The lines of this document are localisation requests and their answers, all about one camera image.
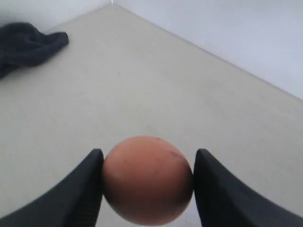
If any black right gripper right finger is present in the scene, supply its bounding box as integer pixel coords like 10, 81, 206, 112
193, 149, 303, 227

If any dark crumpled cloth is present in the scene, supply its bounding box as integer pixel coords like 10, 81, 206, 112
0, 22, 69, 78

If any brown egg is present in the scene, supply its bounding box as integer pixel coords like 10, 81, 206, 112
102, 136, 193, 226

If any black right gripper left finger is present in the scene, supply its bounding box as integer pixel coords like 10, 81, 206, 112
0, 149, 104, 227

